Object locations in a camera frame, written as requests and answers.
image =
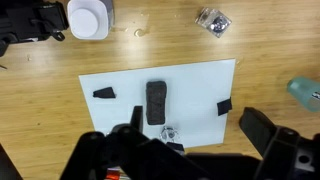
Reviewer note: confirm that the teal plastic cup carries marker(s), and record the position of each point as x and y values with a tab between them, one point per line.
303	93

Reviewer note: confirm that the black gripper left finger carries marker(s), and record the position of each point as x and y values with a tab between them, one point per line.
110	153

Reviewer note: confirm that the black square tape piece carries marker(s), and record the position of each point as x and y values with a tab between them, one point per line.
224	106

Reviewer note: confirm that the black wedge magnet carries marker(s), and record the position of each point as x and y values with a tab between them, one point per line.
105	93

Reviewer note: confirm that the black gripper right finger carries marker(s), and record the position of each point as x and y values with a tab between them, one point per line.
283	150

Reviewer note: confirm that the white square cup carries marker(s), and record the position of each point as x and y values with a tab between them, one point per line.
87	18

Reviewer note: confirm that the black clamp mount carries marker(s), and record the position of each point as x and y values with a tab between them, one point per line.
26	20

